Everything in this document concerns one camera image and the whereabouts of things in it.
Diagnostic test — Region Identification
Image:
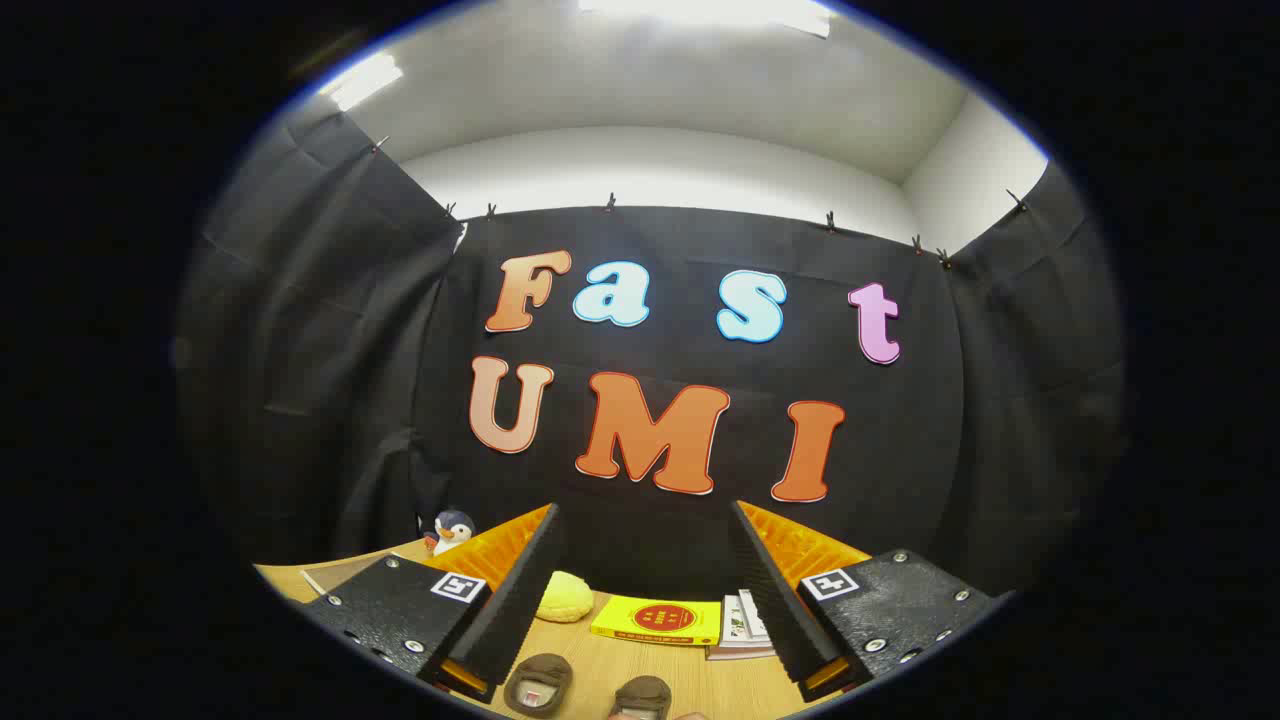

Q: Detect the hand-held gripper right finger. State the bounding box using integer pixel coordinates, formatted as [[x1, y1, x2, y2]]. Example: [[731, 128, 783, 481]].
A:
[[730, 500, 1001, 704]]

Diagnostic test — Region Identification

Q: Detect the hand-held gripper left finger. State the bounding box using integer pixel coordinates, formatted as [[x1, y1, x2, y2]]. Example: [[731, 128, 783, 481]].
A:
[[300, 503, 563, 704]]

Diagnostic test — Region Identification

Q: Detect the brown fuzzy shoe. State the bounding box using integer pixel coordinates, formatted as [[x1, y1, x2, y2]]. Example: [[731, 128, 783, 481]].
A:
[[503, 653, 574, 719], [610, 676, 674, 720]]

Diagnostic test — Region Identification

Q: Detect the yellow bun-shaped plush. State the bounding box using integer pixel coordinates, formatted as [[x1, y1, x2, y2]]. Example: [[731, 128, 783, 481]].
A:
[[535, 571, 595, 624]]

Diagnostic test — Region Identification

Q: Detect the penguin plush toy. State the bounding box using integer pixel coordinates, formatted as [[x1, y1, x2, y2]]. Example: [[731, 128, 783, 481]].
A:
[[422, 508, 477, 557]]

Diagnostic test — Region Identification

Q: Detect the yellow book with red circle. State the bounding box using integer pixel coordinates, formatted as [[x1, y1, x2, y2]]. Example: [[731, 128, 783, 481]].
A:
[[590, 595, 723, 647]]

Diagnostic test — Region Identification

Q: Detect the ceiling light panel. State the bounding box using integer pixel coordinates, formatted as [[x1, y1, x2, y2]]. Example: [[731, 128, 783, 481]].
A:
[[318, 52, 404, 112], [578, 0, 833, 39]]

